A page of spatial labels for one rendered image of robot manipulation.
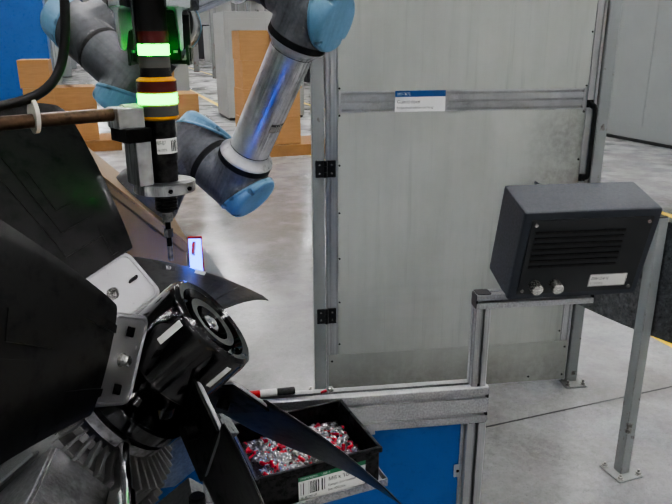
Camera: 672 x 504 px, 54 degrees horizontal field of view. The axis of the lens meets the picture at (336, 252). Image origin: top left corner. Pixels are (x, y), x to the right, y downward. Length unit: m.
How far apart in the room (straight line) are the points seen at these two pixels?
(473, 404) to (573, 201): 0.44
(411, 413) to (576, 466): 1.46
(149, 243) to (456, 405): 0.71
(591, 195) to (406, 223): 1.52
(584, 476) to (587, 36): 1.66
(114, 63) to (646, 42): 10.19
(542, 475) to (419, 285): 0.88
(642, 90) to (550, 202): 9.70
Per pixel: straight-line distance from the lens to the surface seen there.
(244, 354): 0.75
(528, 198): 1.25
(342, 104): 2.60
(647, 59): 10.90
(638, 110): 10.97
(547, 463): 2.72
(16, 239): 0.57
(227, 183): 1.41
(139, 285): 0.78
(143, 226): 1.43
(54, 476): 0.70
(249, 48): 8.87
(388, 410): 1.34
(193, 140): 1.47
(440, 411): 1.37
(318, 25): 1.22
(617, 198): 1.32
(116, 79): 1.03
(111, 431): 0.74
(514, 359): 3.13
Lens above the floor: 1.52
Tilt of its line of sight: 18 degrees down
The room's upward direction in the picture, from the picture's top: straight up
